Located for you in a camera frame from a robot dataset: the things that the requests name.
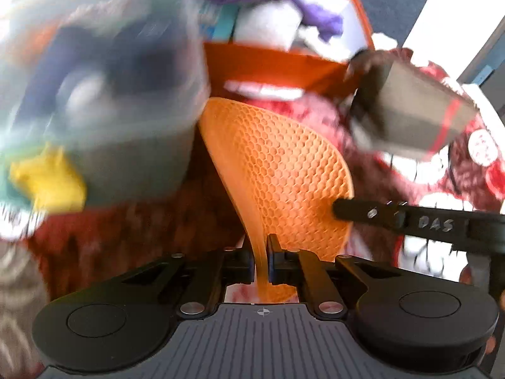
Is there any red and white floral blanket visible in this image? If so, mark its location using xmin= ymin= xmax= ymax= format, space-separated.
xmin=0 ymin=33 xmax=505 ymax=324

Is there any white towel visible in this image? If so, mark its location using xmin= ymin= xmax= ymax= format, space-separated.
xmin=233 ymin=0 xmax=352 ymax=62

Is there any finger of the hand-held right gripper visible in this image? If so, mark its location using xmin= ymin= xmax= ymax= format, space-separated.
xmin=333 ymin=198 xmax=472 ymax=245

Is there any orange honeycomb silicone mat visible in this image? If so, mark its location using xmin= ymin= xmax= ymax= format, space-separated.
xmin=198 ymin=97 xmax=354 ymax=303

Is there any clear plastic storage box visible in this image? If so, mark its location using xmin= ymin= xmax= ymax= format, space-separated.
xmin=0 ymin=0 xmax=210 ymax=212

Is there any striped patterned cloth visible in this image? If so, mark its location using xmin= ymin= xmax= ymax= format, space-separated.
xmin=0 ymin=241 xmax=52 ymax=379

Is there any dark grey felt panel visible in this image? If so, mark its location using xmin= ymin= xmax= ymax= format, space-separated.
xmin=292 ymin=0 xmax=443 ymax=48

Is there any teal-edged clear zip bag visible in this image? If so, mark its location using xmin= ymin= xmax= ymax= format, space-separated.
xmin=199 ymin=0 xmax=237 ymax=42

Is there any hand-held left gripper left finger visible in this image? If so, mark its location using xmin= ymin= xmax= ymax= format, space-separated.
xmin=118 ymin=247 xmax=255 ymax=318

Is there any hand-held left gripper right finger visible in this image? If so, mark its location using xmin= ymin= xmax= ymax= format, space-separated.
xmin=267 ymin=235 xmax=411 ymax=318

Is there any orange cardboard box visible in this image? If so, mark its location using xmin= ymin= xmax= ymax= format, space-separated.
xmin=201 ymin=0 xmax=375 ymax=99

